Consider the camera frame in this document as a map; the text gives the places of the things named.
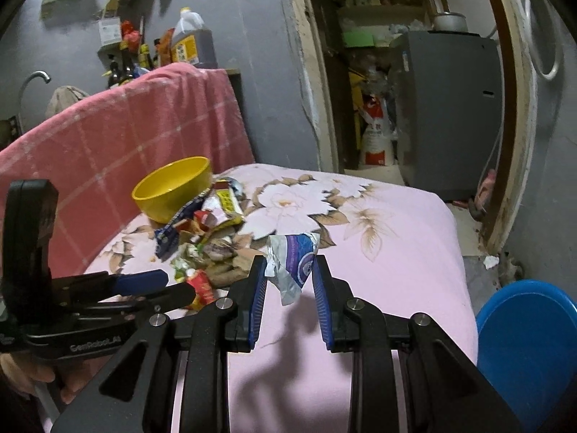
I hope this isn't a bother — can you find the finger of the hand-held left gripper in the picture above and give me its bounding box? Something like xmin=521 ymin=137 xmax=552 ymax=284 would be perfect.
xmin=56 ymin=269 xmax=169 ymax=303
xmin=85 ymin=282 xmax=197 ymax=315

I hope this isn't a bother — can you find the green box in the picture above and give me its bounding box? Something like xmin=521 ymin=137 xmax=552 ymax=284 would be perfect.
xmin=343 ymin=31 xmax=375 ymax=48

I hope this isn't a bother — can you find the metal faucet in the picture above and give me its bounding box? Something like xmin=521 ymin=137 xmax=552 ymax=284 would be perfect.
xmin=19 ymin=71 xmax=52 ymax=113

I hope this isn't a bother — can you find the pink floral blanket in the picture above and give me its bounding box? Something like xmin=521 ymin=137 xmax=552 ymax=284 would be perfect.
xmin=85 ymin=163 xmax=479 ymax=433

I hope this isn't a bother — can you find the person's left hand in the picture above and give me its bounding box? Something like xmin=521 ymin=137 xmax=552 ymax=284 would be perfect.
xmin=0 ymin=354 xmax=109 ymax=407

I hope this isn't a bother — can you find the blue plastic basin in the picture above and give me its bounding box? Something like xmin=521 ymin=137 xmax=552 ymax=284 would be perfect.
xmin=475 ymin=280 xmax=577 ymax=420

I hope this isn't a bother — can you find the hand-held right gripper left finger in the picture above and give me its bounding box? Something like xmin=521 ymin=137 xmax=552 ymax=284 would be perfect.
xmin=50 ymin=255 xmax=269 ymax=433

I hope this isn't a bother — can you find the beige cloth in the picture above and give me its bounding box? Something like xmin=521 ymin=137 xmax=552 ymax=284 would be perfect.
xmin=45 ymin=86 xmax=91 ymax=120

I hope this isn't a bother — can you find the grey refrigerator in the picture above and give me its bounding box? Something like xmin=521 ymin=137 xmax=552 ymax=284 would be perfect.
xmin=390 ymin=31 xmax=503 ymax=201

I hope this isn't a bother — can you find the white red sack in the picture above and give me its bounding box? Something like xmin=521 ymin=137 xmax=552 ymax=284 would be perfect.
xmin=361 ymin=95 xmax=400 ymax=166

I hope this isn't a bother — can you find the wooden door frame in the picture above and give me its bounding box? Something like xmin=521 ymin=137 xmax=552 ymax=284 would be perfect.
xmin=288 ymin=0 xmax=542 ymax=255

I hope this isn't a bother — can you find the pink checked blanket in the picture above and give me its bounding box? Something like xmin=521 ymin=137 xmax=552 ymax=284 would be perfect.
xmin=0 ymin=62 xmax=255 ymax=277

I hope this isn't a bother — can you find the metal pot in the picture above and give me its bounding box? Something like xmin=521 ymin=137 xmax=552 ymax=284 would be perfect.
xmin=433 ymin=11 xmax=467 ymax=33

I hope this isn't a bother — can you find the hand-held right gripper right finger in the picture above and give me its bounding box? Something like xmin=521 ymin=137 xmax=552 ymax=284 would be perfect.
xmin=312 ymin=255 xmax=526 ymax=433

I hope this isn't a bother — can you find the coiled white hose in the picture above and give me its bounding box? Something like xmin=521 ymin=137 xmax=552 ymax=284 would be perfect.
xmin=514 ymin=0 xmax=564 ymax=82

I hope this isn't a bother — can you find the yellow bag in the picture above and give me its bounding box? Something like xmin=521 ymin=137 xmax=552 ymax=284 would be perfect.
xmin=349 ymin=70 xmax=368 ymax=113

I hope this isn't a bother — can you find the white purple wrapper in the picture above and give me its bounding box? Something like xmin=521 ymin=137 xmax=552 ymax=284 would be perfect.
xmin=265 ymin=232 xmax=322 ymax=306

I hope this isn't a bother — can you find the yellow bowl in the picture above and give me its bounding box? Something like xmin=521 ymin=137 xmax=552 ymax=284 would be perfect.
xmin=132 ymin=156 xmax=213 ymax=225

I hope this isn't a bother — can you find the large cooking oil bottle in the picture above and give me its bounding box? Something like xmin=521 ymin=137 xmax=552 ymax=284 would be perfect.
xmin=170 ymin=8 xmax=218 ymax=69

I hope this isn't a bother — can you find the pile of snack wrappers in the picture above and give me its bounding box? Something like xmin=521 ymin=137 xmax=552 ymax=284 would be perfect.
xmin=154 ymin=178 xmax=254 ymax=312

